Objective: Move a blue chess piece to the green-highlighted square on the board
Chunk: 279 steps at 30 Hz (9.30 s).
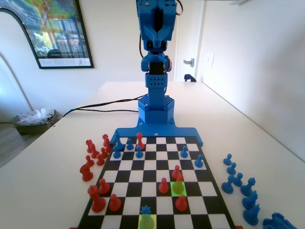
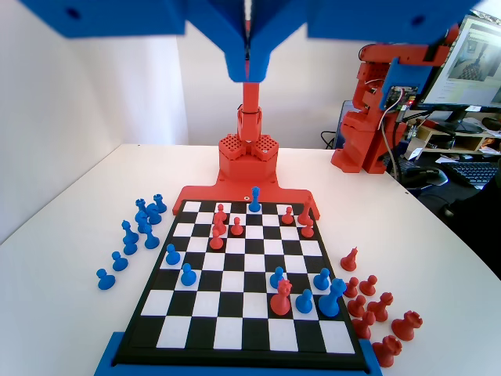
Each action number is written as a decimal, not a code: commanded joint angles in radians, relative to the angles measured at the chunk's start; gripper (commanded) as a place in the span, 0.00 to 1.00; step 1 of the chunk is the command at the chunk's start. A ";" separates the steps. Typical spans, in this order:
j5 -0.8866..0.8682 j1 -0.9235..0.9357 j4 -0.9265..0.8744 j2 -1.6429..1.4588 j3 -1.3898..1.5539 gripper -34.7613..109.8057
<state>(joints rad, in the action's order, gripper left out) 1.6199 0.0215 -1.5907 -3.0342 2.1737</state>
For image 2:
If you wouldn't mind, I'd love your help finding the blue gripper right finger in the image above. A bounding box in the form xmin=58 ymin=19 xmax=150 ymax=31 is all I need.
xmin=249 ymin=0 xmax=314 ymax=84

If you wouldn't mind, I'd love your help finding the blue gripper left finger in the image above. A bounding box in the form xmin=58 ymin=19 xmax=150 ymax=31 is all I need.
xmin=183 ymin=0 xmax=251 ymax=84

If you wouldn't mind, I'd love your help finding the blue queen chess piece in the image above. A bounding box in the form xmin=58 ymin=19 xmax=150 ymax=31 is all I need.
xmin=248 ymin=186 xmax=262 ymax=215

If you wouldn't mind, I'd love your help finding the red bishop chess piece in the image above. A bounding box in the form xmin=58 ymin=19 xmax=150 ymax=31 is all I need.
xmin=211 ymin=213 xmax=228 ymax=236
xmin=351 ymin=311 xmax=377 ymax=340

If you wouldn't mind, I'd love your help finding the blue knight chess piece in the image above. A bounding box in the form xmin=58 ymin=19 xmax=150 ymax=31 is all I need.
xmin=145 ymin=203 xmax=164 ymax=226
xmin=135 ymin=211 xmax=152 ymax=235

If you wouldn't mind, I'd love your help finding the red piece back row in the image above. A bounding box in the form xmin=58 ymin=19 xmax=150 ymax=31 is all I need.
xmin=269 ymin=277 xmax=293 ymax=317

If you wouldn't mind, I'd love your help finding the blue king chess piece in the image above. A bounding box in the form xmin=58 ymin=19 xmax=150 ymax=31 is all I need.
xmin=317 ymin=277 xmax=348 ymax=318

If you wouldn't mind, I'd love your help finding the red rook chess piece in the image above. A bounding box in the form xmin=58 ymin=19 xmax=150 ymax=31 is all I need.
xmin=371 ymin=335 xmax=404 ymax=369
xmin=391 ymin=309 xmax=424 ymax=342

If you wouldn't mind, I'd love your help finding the wooden desk shelf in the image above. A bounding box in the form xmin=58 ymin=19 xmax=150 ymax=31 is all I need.
xmin=406 ymin=119 xmax=501 ymax=156

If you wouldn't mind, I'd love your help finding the computer monitor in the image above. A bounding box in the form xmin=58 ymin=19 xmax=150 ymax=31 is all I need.
xmin=420 ymin=13 xmax=501 ymax=109

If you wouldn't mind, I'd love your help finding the black monitor stand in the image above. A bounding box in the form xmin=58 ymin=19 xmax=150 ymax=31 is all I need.
xmin=430 ymin=105 xmax=486 ymax=136

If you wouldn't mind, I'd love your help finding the black rounded device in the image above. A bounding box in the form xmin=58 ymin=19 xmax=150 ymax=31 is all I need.
xmin=398 ymin=164 xmax=449 ymax=189

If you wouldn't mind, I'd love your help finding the black white chessboard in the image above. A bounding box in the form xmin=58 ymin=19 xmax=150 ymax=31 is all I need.
xmin=113 ymin=198 xmax=371 ymax=373

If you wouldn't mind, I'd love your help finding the black keyboard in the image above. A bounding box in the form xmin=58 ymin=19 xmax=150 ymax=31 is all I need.
xmin=442 ymin=160 xmax=501 ymax=189

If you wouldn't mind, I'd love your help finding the thin black cable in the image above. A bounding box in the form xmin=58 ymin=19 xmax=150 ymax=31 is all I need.
xmin=320 ymin=128 xmax=340 ymax=152

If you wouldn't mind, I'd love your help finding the grey cable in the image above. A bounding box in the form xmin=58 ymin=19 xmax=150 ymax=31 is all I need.
xmin=377 ymin=105 xmax=404 ymax=181

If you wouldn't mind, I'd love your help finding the blue base plate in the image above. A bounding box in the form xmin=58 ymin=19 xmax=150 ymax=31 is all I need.
xmin=92 ymin=331 xmax=384 ymax=376

